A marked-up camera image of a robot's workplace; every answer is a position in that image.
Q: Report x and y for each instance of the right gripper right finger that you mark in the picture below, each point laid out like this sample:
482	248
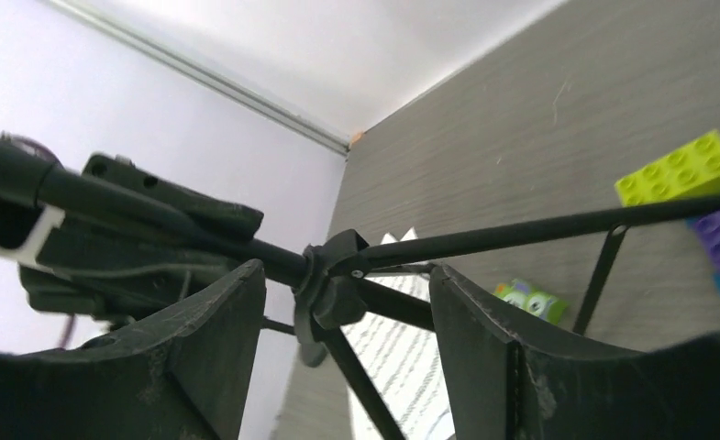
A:
511	375

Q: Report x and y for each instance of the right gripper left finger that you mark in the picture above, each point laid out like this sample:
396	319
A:
181	373

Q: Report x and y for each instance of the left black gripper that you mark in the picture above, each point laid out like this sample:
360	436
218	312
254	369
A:
89	270

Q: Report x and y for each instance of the sheet music page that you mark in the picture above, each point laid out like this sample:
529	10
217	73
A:
404	365
389	238

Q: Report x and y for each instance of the black music stand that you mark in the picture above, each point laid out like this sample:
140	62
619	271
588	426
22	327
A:
314	294

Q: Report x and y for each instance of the green owl number block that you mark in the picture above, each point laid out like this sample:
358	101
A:
531	299

